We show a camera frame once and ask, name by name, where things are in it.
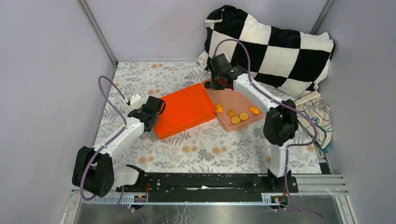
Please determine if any black sandwich cookie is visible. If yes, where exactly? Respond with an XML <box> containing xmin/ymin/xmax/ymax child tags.
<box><xmin>204</xmin><ymin>81</ymin><xmax>211</xmax><ymax>89</ymax></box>

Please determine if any round yellow biscuit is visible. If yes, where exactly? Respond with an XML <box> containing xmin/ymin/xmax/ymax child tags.
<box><xmin>239</xmin><ymin>112</ymin><xmax>249</xmax><ymax>121</ymax></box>
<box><xmin>231</xmin><ymin>116</ymin><xmax>241</xmax><ymax>125</ymax></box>

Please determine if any black white checkered pillow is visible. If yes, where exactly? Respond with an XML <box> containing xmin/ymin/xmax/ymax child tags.
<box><xmin>198</xmin><ymin>5</ymin><xmax>335</xmax><ymax>98</ymax></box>

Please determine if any pink cookie tray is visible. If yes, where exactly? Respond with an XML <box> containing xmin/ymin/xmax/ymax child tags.
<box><xmin>201</xmin><ymin>78</ymin><xmax>265</xmax><ymax>132</ymax></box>

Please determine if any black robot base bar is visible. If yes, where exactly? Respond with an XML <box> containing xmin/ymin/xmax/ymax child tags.
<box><xmin>124</xmin><ymin>173</ymin><xmax>298</xmax><ymax>203</ymax></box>

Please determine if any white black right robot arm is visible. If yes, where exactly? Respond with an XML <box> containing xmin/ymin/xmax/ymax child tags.
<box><xmin>210</xmin><ymin>54</ymin><xmax>298</xmax><ymax>192</ymax></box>

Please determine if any orange fish-shaped cookie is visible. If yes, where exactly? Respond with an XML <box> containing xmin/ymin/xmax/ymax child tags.
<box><xmin>215</xmin><ymin>103</ymin><xmax>224</xmax><ymax>113</ymax></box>
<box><xmin>248</xmin><ymin>106</ymin><xmax>261</xmax><ymax>115</ymax></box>

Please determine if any swirl butter cookie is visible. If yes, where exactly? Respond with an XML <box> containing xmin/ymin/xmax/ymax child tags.
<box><xmin>227</xmin><ymin>110</ymin><xmax>235</xmax><ymax>117</ymax></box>

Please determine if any cream blue printed cloth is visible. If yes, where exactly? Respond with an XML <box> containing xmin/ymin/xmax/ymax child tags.
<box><xmin>295</xmin><ymin>91</ymin><xmax>332</xmax><ymax>154</ymax></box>

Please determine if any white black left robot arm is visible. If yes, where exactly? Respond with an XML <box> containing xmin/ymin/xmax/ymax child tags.
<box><xmin>72</xmin><ymin>94</ymin><xmax>166</xmax><ymax>197</ymax></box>

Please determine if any floral tablecloth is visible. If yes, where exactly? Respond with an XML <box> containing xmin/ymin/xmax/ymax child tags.
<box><xmin>94</xmin><ymin>61</ymin><xmax>322</xmax><ymax>175</ymax></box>

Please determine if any orange box lid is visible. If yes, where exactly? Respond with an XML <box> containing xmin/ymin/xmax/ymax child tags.
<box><xmin>154</xmin><ymin>83</ymin><xmax>216</xmax><ymax>140</ymax></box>

